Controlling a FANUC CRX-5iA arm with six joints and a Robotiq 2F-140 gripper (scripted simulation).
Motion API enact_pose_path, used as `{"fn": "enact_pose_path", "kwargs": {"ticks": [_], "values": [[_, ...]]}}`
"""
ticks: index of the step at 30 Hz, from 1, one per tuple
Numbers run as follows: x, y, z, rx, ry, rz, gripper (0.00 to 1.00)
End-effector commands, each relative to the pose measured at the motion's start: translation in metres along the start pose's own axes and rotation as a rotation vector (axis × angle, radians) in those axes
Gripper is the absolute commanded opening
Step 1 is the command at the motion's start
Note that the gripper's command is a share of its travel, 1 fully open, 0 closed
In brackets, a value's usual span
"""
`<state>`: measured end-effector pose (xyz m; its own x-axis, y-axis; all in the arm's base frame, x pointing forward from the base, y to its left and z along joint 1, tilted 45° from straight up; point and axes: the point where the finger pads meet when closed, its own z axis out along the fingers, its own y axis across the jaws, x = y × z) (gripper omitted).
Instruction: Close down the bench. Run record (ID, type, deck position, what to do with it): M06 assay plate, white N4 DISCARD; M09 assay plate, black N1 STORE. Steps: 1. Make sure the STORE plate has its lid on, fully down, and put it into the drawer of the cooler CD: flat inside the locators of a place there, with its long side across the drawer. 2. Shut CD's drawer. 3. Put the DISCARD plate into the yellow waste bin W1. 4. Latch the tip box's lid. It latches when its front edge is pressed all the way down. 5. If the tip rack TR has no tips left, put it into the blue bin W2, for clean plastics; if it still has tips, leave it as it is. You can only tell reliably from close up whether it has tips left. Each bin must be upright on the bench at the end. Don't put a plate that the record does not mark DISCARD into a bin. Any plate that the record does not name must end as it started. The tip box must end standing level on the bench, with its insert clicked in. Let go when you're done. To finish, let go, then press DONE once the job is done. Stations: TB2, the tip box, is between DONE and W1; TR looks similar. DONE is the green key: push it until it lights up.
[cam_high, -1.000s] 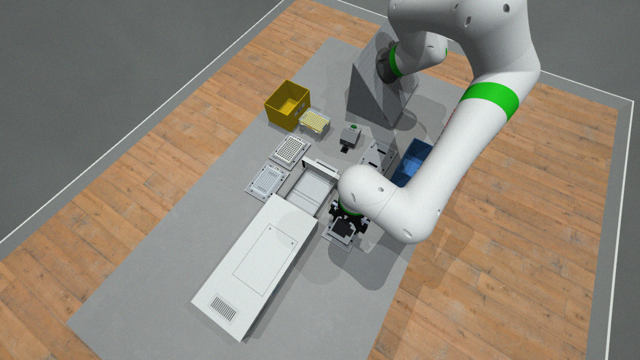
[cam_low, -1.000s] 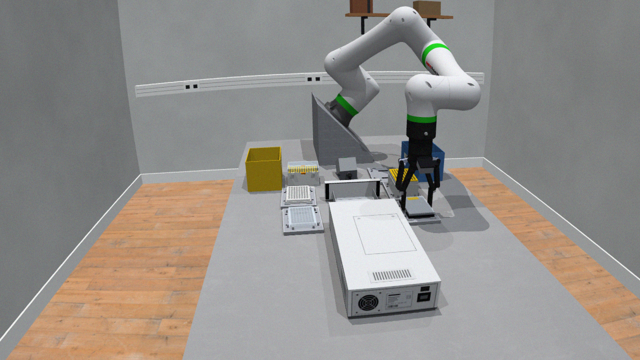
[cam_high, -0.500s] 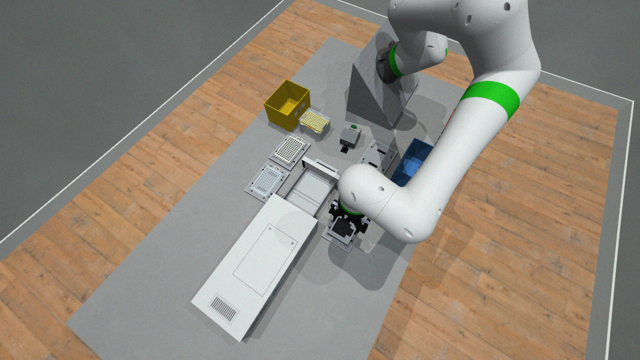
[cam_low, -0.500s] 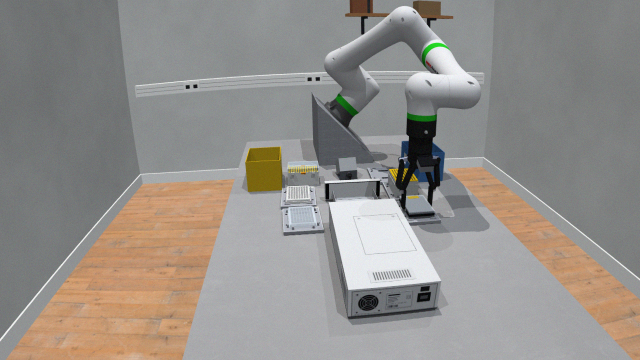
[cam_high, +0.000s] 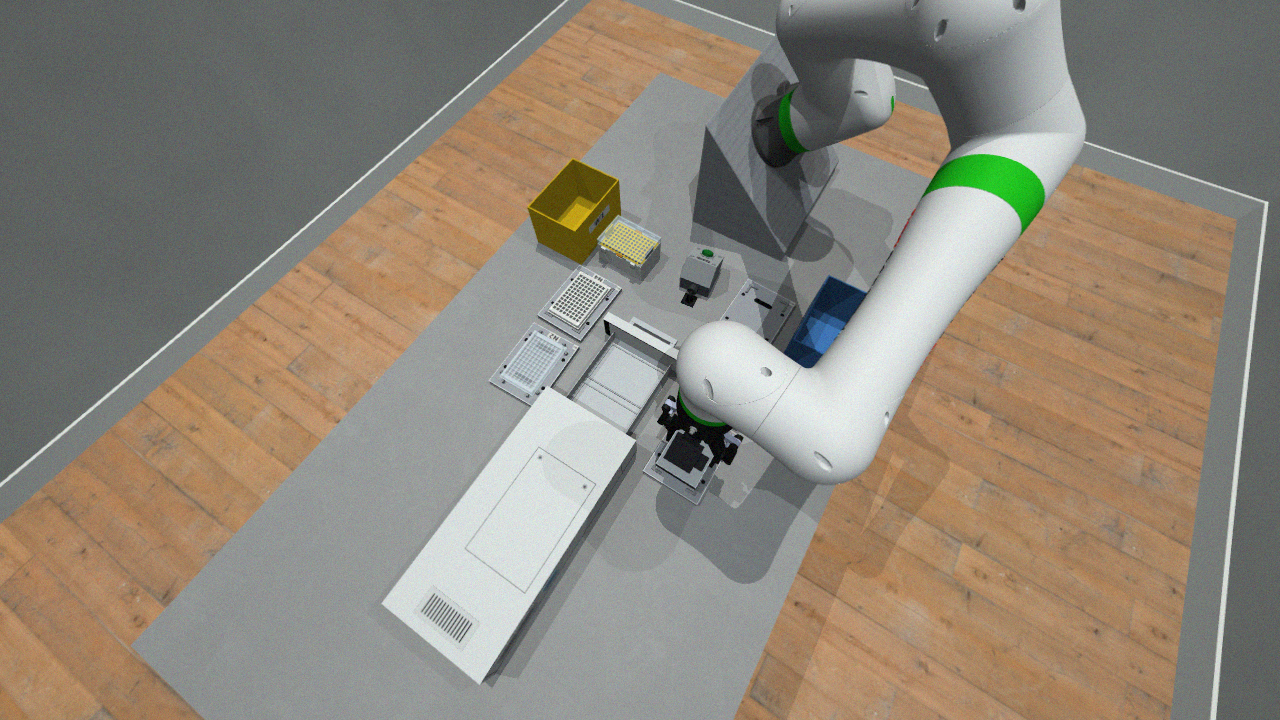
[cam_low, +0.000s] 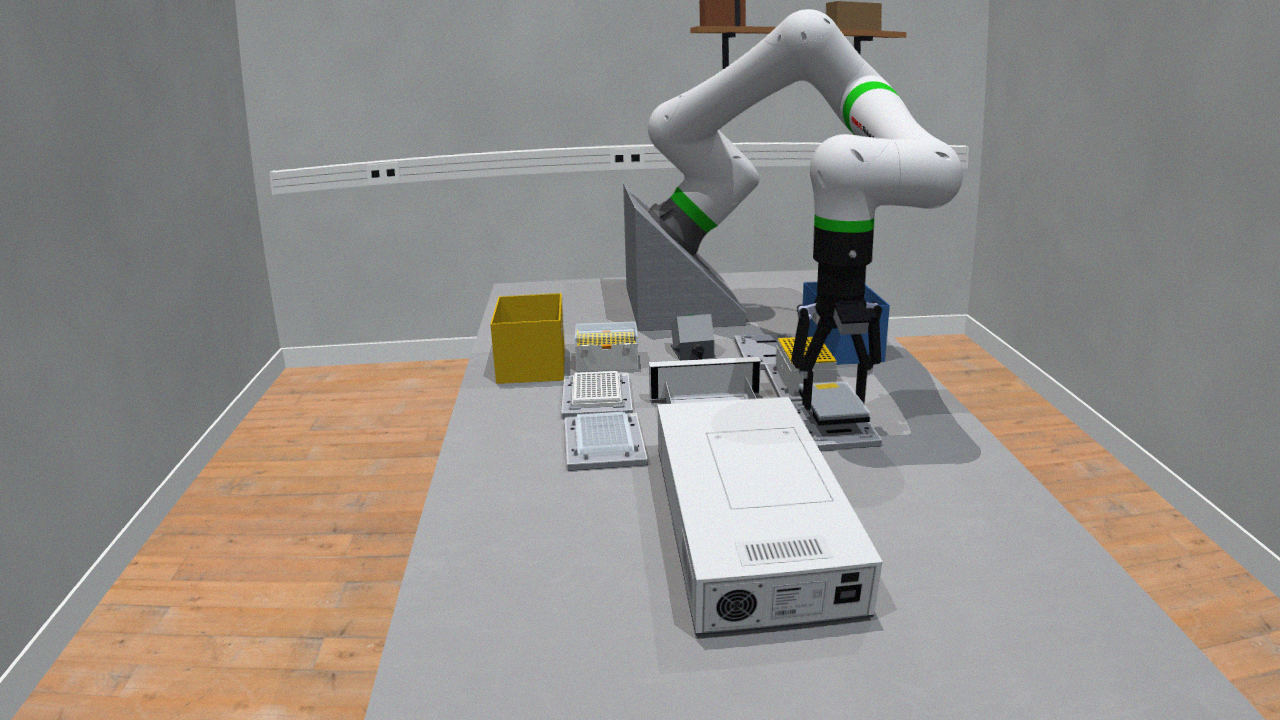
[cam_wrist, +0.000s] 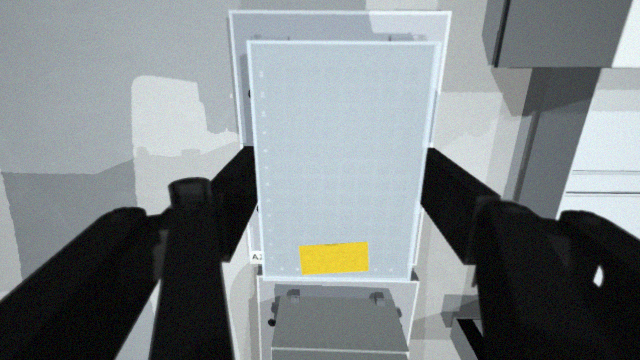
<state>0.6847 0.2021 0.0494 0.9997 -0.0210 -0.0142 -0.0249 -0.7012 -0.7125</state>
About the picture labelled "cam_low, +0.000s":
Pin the blue bin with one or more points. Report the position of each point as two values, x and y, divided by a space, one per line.
841 346

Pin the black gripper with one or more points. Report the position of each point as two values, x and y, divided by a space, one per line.
835 283

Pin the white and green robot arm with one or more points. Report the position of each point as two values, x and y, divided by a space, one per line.
851 175

